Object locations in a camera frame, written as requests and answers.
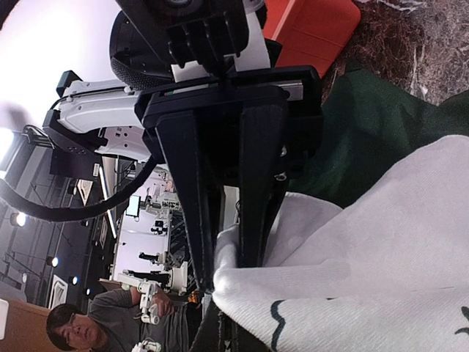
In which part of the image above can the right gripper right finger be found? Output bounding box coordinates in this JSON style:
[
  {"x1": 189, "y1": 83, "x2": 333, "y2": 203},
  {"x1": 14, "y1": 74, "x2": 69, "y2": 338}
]
[{"x1": 229, "y1": 320, "x2": 270, "y2": 352}]

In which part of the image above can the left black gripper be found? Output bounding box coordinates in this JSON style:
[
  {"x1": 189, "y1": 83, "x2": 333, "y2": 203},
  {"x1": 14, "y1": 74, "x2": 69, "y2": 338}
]
[{"x1": 135, "y1": 65, "x2": 324, "y2": 293}]

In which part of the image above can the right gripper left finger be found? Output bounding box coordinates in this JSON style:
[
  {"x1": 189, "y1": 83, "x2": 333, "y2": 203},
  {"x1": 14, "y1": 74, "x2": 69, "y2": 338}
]
[{"x1": 188, "y1": 302, "x2": 220, "y2": 352}]

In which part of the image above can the white green Charlie Brown shirt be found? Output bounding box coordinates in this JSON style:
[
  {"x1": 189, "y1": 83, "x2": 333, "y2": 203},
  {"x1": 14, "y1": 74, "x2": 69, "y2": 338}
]
[{"x1": 213, "y1": 65, "x2": 468, "y2": 351}]

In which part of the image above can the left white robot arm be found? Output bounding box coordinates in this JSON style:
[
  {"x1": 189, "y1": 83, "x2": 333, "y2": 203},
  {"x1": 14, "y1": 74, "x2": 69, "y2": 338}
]
[{"x1": 1, "y1": 1, "x2": 324, "y2": 292}]

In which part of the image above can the seated person in grey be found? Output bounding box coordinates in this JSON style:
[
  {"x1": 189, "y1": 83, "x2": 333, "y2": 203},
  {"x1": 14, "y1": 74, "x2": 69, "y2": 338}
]
[{"x1": 45, "y1": 287, "x2": 202, "y2": 351}]

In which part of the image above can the red plastic bin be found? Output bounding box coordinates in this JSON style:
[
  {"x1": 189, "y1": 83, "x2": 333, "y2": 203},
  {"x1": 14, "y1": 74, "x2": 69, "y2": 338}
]
[{"x1": 263, "y1": 0, "x2": 361, "y2": 78}]

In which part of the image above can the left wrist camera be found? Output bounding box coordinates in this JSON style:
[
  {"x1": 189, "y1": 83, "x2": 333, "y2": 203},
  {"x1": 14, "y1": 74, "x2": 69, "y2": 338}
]
[{"x1": 109, "y1": 1, "x2": 249, "y2": 78}]

